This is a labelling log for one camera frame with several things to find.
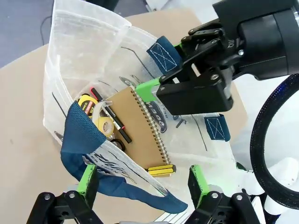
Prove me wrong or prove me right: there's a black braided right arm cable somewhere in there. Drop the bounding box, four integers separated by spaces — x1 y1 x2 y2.
249 73 299 203

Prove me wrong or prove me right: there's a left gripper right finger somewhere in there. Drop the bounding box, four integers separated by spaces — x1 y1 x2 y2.
186 164 261 224

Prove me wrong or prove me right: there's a kraft spiral notebook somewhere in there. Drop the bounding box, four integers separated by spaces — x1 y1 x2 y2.
106 85 173 170

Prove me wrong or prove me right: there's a yellow tape measure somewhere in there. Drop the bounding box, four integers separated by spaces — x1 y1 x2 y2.
77 93 100 119

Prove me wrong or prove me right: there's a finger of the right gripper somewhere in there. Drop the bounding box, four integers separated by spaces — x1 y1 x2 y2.
135 46 244 117

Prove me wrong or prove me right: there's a thin black floor cable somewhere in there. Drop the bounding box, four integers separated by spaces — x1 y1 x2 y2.
39 16 51 45

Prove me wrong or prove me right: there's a translucent bag with navy handles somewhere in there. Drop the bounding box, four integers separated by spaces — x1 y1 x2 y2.
43 0 236 224

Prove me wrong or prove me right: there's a clear tape dispenser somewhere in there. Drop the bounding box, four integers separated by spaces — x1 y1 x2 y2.
92 99 115 136

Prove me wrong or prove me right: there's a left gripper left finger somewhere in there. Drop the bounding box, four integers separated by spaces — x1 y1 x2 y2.
25 164 101 224

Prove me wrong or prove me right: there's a small black round item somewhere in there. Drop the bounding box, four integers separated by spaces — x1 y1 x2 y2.
110 138 126 151

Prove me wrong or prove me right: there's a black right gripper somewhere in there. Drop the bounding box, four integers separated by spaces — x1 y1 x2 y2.
172 0 299 81

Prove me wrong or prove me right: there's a black red marker pen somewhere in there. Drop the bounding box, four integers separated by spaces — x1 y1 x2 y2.
89 86 133 143

